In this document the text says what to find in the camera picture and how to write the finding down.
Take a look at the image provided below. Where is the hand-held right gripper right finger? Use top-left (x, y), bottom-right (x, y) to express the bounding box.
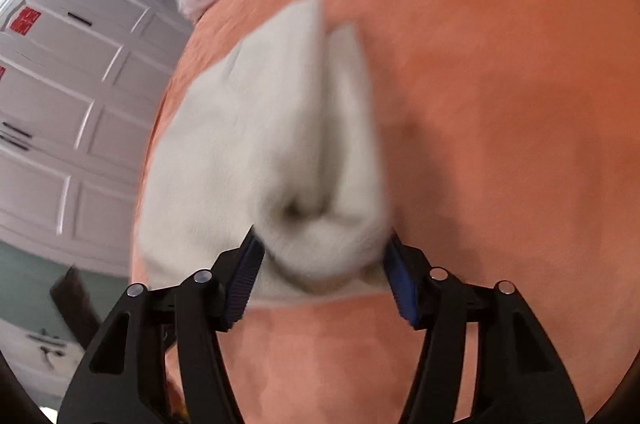
top-left (382, 236), bottom-right (586, 424)

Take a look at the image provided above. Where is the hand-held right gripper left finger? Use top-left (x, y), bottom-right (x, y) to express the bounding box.
top-left (56, 226), bottom-right (266, 424)

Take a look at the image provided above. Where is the cream white knit garment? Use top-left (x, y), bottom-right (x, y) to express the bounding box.
top-left (132, 0), bottom-right (396, 309)

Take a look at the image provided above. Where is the dark wooden object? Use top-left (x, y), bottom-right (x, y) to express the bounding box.
top-left (49, 266), bottom-right (102, 350)

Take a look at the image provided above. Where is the orange plush blanket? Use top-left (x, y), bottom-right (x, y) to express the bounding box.
top-left (127, 0), bottom-right (640, 424)

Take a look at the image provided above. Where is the white panelled wardrobe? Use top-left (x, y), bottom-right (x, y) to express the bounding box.
top-left (0, 0), bottom-right (196, 277)

